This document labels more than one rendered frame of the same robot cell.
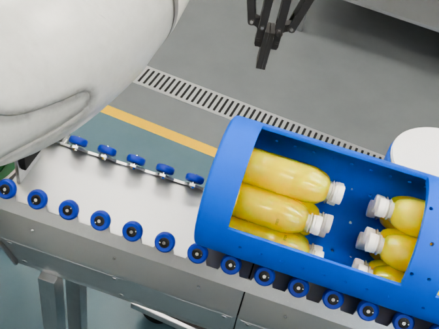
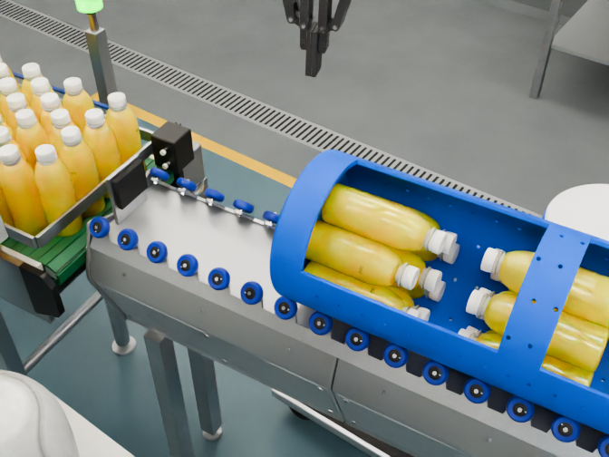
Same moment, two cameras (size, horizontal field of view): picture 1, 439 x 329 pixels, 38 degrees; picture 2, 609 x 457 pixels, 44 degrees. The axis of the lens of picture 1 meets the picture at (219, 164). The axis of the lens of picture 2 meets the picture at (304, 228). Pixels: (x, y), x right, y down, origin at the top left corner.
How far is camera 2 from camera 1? 0.35 m
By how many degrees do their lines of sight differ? 15
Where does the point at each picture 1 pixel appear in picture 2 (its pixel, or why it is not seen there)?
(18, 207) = (111, 247)
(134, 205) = (232, 255)
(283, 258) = (362, 311)
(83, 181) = (185, 226)
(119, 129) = not seen: hidden behind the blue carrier
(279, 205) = (364, 250)
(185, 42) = (391, 110)
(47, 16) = not seen: outside the picture
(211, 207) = (282, 246)
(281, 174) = (368, 214)
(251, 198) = (333, 241)
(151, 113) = not seen: hidden behind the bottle
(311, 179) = (403, 220)
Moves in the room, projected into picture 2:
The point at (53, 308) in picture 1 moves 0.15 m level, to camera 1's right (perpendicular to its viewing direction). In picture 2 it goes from (163, 374) to (218, 392)
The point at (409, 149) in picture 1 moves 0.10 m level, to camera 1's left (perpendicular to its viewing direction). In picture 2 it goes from (572, 208) to (521, 196)
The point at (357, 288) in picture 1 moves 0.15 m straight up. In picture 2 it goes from (449, 354) to (463, 289)
